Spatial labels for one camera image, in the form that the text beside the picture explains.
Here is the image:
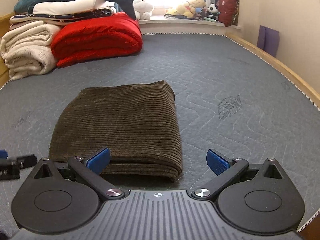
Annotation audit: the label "grey quilted mattress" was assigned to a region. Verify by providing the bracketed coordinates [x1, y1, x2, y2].
[0, 33, 320, 240]

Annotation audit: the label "white folded bedding with dark trim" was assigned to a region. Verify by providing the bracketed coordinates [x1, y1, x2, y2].
[9, 7, 117, 27]

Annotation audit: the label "purple mat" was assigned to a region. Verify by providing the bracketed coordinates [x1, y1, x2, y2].
[257, 25, 280, 58]

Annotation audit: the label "yellow bear plush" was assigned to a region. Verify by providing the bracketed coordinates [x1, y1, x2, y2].
[184, 0, 207, 18]

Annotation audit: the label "red cushion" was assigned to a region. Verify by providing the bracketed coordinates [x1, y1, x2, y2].
[217, 0, 240, 27]

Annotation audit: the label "white windowsill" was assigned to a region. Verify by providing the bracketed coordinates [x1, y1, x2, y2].
[139, 16, 242, 34]

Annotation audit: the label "white plush toy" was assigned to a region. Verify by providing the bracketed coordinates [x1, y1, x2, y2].
[132, 0, 154, 20]

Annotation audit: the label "black strap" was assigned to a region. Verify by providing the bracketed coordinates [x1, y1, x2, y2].
[164, 14, 200, 20]

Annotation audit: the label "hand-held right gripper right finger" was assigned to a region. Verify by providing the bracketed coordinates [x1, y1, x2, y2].
[191, 149, 287, 202]

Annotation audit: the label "brown corduroy pants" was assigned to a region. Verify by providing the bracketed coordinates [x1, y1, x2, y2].
[49, 80, 183, 183]

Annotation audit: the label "small yellow plush toy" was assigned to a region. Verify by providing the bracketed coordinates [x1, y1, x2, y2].
[165, 5, 185, 16]

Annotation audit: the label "cream folded blanket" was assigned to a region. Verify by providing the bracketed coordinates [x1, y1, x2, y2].
[0, 20, 62, 81]

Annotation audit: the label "wooden bed frame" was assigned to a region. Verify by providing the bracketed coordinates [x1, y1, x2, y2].
[0, 12, 320, 240]

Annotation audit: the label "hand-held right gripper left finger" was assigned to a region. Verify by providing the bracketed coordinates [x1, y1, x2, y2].
[32, 147, 126, 201]

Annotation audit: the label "panda plush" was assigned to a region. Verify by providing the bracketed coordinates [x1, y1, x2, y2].
[207, 4, 220, 20]

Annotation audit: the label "red folded blanket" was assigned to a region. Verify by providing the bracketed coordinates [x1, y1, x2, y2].
[51, 12, 143, 68]

